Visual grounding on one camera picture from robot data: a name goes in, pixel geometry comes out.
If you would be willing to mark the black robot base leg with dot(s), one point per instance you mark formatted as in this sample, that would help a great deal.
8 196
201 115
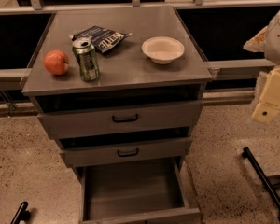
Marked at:
271 183

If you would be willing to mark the grey top drawer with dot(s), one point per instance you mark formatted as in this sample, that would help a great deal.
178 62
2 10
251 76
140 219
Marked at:
121 119

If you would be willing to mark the black caster leg left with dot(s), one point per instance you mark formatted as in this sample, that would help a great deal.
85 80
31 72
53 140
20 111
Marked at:
22 214

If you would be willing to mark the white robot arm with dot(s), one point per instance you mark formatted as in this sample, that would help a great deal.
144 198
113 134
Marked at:
267 40

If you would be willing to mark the red apple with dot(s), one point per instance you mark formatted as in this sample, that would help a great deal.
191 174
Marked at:
56 62

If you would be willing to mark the grey metal drawer cabinet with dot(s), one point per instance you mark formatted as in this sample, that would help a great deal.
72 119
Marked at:
127 75

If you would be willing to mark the white bowl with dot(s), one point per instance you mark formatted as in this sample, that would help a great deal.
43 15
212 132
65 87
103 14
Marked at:
162 49

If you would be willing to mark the metal window railing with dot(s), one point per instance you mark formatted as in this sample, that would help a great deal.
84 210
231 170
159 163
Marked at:
140 3

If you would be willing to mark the grey open bottom drawer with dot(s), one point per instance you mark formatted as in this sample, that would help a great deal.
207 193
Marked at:
136 192

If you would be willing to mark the grey middle drawer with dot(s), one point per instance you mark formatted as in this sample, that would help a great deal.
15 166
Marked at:
118 153

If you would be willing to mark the blue chip bag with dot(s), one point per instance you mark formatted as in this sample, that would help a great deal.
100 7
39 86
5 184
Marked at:
102 38

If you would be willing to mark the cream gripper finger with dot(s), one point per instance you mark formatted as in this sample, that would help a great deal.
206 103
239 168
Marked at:
267 96

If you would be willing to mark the green soda can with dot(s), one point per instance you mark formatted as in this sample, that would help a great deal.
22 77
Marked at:
85 54

